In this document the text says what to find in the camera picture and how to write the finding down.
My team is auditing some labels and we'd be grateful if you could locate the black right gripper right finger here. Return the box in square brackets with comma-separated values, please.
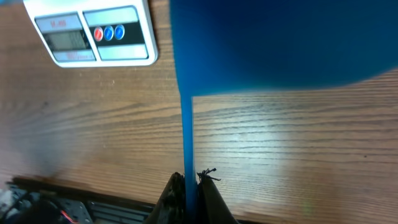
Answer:
[197, 168, 239, 224]

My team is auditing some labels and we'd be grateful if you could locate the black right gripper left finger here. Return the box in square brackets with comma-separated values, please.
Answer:
[144, 172, 185, 224]

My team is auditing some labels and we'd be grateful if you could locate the blue plastic measuring scoop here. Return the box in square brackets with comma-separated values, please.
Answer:
[170, 0, 397, 217]

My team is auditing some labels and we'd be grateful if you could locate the white digital kitchen scale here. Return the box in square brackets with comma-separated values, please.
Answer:
[24, 0, 159, 68]

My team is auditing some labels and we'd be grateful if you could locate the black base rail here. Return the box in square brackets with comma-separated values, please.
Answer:
[0, 175, 268, 224]

